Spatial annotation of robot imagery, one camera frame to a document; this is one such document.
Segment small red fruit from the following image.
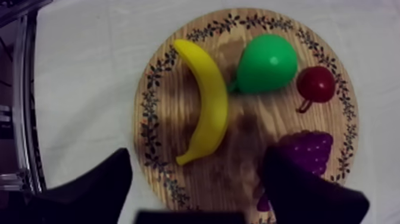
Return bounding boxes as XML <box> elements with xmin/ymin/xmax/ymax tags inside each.
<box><xmin>295</xmin><ymin>66</ymin><xmax>336</xmax><ymax>114</ymax></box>

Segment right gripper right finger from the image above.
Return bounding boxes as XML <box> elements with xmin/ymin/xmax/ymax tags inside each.
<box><xmin>261</xmin><ymin>145</ymin><xmax>370</xmax><ymax>224</ymax></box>

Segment green toy pear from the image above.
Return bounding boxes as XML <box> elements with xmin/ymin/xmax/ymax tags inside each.
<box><xmin>227</xmin><ymin>33</ymin><xmax>299</xmax><ymax>95</ymax></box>

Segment round wooden board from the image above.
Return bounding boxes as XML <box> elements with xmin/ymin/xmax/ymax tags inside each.
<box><xmin>133</xmin><ymin>7</ymin><xmax>360</xmax><ymax>224</ymax></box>

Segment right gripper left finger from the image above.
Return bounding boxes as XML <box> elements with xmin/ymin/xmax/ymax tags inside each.
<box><xmin>0</xmin><ymin>148</ymin><xmax>133</xmax><ymax>224</ymax></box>

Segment yellow toy banana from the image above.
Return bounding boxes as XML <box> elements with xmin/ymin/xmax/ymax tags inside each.
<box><xmin>173</xmin><ymin>38</ymin><xmax>230</xmax><ymax>166</ymax></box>

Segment purple toy grapes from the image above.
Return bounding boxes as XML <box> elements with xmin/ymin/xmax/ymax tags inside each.
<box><xmin>257</xmin><ymin>130</ymin><xmax>334</xmax><ymax>212</ymax></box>

